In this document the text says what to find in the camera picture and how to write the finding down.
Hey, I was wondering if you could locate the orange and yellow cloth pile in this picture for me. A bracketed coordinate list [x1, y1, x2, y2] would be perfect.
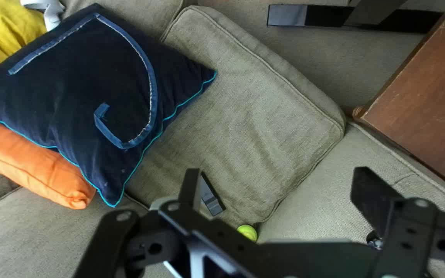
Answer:
[0, 0, 48, 80]

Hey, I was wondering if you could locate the beige fabric sofa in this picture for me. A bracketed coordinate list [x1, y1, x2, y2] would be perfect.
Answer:
[0, 0, 445, 278]

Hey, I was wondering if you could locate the dark brown wooden table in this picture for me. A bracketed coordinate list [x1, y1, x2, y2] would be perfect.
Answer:
[352, 0, 445, 197]

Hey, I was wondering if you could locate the yellow-green tennis ball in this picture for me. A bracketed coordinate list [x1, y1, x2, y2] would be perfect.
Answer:
[235, 222, 261, 243]

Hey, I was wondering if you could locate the white fabric piece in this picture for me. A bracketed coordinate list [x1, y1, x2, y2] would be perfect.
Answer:
[20, 0, 67, 30]

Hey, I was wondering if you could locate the orange throw pillow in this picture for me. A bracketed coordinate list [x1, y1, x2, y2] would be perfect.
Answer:
[0, 112, 98, 211]

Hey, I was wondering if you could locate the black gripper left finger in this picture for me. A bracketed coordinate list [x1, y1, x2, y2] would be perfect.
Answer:
[176, 166, 227, 217]

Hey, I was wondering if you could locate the navy blue throw pillow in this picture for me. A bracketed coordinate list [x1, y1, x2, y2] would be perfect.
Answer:
[0, 2, 220, 208]

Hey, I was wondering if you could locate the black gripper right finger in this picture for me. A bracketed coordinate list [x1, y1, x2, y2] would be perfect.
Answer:
[349, 165, 407, 234]

